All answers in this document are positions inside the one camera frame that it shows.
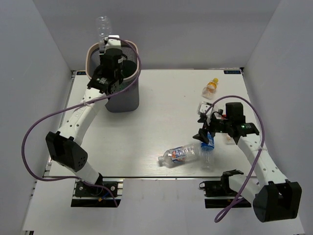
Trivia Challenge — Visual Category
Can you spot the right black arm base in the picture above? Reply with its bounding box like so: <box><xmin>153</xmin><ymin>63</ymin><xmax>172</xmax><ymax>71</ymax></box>
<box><xmin>199</xmin><ymin>181</ymin><xmax>237</xmax><ymax>209</ymax></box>

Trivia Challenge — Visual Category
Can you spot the clear bottle orange blue label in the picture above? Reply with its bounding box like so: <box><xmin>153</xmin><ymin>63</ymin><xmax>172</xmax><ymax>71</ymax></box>
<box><xmin>158</xmin><ymin>143</ymin><xmax>201</xmax><ymax>168</ymax></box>

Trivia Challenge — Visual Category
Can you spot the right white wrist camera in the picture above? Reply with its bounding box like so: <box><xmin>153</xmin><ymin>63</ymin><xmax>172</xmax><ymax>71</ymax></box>
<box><xmin>198</xmin><ymin>103</ymin><xmax>213</xmax><ymax>116</ymax></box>

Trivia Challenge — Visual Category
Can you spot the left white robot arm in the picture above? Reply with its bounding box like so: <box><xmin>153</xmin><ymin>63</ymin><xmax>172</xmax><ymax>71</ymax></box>
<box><xmin>45</xmin><ymin>47</ymin><xmax>137</xmax><ymax>195</ymax></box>

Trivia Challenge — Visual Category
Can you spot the clear bottle black label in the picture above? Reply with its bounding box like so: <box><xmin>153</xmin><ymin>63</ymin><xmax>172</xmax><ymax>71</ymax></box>
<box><xmin>197</xmin><ymin>101</ymin><xmax>224</xmax><ymax>117</ymax></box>

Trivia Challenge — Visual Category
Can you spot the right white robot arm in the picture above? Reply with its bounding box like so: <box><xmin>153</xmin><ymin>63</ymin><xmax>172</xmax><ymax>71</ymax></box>
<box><xmin>193</xmin><ymin>102</ymin><xmax>302</xmax><ymax>222</ymax></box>

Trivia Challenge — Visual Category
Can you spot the grey mesh waste bin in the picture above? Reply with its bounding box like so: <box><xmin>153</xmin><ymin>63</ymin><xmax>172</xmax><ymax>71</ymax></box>
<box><xmin>86</xmin><ymin>41</ymin><xmax>140</xmax><ymax>113</ymax></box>

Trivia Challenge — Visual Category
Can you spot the clear unlabeled plastic bottle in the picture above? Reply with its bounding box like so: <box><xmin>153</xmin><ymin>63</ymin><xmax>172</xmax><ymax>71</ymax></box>
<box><xmin>96</xmin><ymin>16</ymin><xmax>112</xmax><ymax>44</ymax></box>

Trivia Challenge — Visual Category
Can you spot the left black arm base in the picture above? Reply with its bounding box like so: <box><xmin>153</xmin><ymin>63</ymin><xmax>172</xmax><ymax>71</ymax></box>
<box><xmin>71</xmin><ymin>178</ymin><xmax>123</xmax><ymax>208</ymax></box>

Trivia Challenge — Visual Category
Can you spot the small bottle yellow cap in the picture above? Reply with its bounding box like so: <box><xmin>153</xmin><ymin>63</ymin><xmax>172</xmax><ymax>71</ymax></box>
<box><xmin>201</xmin><ymin>78</ymin><xmax>219</xmax><ymax>99</ymax></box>

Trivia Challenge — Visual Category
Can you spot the clear bottle red label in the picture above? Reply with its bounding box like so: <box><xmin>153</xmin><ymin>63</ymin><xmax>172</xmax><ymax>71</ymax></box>
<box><xmin>224</xmin><ymin>115</ymin><xmax>234</xmax><ymax>145</ymax></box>

